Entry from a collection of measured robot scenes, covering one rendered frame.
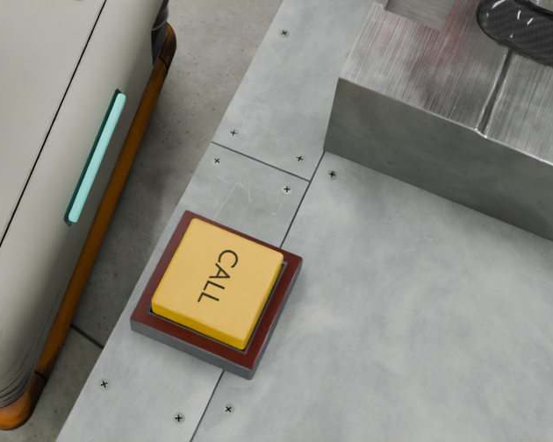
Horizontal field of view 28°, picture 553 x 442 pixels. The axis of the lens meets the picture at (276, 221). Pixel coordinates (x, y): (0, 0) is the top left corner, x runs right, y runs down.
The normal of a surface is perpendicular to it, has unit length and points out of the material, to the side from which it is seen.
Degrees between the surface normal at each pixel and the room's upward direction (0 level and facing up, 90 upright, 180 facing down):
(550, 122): 3
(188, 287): 0
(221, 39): 0
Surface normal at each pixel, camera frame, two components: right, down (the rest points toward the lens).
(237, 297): 0.07, -0.42
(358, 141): -0.39, 0.83
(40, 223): 0.51, -0.25
